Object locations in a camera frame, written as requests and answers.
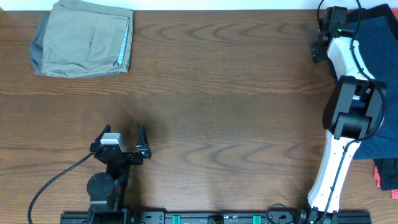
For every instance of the red garment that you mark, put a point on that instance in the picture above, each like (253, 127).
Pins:
(376, 173)

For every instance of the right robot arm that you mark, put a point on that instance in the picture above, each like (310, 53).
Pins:
(354, 113)

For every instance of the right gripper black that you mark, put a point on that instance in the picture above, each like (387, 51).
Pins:
(316, 51)

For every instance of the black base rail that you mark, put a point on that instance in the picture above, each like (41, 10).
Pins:
(272, 216)

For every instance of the black garment pile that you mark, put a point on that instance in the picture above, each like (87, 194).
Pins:
(377, 37)

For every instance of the folded khaki shorts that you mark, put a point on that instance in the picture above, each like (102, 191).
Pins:
(82, 39)

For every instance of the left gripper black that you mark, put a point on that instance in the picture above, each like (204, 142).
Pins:
(128, 155)

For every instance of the grey folded garment underneath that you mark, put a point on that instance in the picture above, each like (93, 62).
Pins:
(36, 45)

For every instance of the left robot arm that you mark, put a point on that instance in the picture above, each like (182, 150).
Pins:
(107, 189)

